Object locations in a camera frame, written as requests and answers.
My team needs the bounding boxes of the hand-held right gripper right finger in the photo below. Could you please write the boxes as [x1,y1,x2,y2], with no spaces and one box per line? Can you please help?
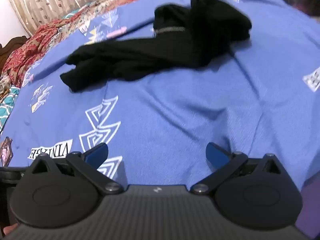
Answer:
[191,142,286,194]

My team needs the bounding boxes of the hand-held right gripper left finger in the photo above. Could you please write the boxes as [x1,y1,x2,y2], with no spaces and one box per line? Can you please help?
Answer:
[28,142,124,194]

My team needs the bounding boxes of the black pants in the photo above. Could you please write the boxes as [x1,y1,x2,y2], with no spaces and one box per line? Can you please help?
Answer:
[59,0,252,93]

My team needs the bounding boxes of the blue printed bedsheet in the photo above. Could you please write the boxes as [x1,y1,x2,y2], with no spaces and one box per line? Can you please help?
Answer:
[0,0,320,193]

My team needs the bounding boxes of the grey floral cloth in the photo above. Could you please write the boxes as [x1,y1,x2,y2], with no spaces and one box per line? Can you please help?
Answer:
[0,72,13,103]

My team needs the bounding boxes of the red patterned blanket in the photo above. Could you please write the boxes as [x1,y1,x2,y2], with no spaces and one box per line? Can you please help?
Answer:
[2,0,175,88]

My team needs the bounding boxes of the carved wooden headboard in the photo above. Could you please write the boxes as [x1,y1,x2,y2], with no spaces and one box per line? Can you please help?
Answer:
[0,36,28,76]

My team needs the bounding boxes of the beige floral curtain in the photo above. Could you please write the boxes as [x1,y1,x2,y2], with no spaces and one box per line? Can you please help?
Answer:
[4,0,160,37]

